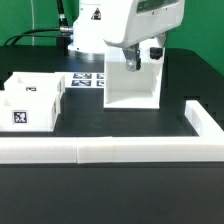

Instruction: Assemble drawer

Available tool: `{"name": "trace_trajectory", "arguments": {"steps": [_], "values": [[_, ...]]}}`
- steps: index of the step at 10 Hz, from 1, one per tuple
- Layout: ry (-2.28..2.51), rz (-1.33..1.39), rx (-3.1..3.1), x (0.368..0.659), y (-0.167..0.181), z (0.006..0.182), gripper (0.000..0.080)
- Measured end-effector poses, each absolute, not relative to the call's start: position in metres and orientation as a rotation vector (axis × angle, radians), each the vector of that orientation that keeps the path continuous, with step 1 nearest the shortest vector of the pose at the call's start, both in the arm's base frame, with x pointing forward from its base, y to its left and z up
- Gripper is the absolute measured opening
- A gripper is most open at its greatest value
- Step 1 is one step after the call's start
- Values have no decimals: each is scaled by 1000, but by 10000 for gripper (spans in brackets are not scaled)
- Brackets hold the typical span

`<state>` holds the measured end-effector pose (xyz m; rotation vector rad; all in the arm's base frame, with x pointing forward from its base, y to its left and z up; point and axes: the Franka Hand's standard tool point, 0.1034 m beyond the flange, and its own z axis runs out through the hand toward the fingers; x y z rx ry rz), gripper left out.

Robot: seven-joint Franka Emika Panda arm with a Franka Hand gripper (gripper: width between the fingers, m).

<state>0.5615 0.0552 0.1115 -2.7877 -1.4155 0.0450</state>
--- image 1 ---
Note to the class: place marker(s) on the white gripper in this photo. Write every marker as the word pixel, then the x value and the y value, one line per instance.
pixel 128 22

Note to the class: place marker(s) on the white drawer cabinet frame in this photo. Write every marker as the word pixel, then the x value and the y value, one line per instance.
pixel 124 89

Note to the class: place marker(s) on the white front drawer box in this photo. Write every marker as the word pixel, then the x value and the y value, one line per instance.
pixel 28 112

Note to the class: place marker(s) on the white drawer box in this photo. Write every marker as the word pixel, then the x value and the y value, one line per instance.
pixel 34 82
pixel 28 112

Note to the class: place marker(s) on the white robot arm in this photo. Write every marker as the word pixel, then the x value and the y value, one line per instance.
pixel 87 31

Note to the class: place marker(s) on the white rear drawer box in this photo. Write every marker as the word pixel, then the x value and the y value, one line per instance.
pixel 34 82

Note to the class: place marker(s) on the white fiducial marker sheet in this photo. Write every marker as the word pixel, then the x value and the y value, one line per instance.
pixel 83 79

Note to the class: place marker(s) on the white L-shaped fence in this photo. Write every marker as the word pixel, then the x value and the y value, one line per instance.
pixel 206 146

